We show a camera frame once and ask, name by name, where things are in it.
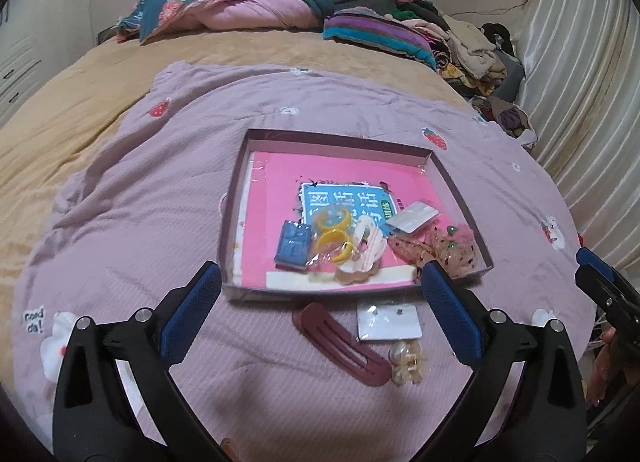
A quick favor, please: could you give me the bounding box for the purple printed blanket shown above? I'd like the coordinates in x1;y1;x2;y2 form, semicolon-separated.
12;61;598;462

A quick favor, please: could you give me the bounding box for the small blue box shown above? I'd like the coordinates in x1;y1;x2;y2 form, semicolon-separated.
274;219;312;271

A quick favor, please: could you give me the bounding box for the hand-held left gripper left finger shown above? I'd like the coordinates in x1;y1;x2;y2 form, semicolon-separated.
51;260;261;462

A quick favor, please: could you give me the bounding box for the person's right hand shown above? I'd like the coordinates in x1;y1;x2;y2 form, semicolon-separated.
586;328;621;405

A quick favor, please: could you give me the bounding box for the white wardrobe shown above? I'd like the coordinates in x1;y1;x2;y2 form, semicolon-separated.
0;0;99;124

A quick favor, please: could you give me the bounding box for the small white packet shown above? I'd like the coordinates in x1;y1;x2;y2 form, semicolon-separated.
386;200;440;233

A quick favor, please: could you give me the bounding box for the polka-dot sheer bow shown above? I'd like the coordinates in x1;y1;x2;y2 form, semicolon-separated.
387;223;484;279

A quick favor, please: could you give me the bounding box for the bag of yellow rings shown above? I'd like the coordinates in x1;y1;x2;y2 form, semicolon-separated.
307;207;362;274

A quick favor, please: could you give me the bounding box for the white claw hair clip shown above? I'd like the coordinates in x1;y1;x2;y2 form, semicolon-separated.
334;219;389;286

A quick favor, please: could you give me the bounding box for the maroon snap hair clip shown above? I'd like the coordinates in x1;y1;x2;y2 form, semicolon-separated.
292;303;394;388

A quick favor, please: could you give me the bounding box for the white earring card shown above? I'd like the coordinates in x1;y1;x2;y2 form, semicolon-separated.
356;303;423;342

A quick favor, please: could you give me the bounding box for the shallow cardboard box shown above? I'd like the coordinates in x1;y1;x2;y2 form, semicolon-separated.
218;128;495;303

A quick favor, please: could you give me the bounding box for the pink book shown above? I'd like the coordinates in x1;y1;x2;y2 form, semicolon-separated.
235;151;473;293

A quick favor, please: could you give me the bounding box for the pile of clothes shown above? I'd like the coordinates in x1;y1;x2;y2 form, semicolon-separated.
392;0;538;148

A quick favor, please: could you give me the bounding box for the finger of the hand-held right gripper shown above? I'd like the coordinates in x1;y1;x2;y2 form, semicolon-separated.
574;266;628;315
575;247;621;284

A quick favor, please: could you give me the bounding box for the white pleated curtain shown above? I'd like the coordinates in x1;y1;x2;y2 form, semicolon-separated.
515;0;640;293

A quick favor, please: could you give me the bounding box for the teal and pink floral quilt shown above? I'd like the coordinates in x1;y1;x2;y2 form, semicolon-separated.
117;0;335;45

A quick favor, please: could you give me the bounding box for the striped folded towel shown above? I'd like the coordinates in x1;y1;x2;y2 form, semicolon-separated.
322;7;439;71

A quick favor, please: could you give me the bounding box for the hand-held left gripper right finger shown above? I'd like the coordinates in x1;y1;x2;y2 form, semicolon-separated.
421;260;588;462

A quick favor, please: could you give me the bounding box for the tan bedsheet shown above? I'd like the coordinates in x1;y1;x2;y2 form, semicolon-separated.
0;29;476;255

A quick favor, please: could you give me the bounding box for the small beige claw clip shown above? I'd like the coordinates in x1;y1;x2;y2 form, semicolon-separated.
389;340;426;386

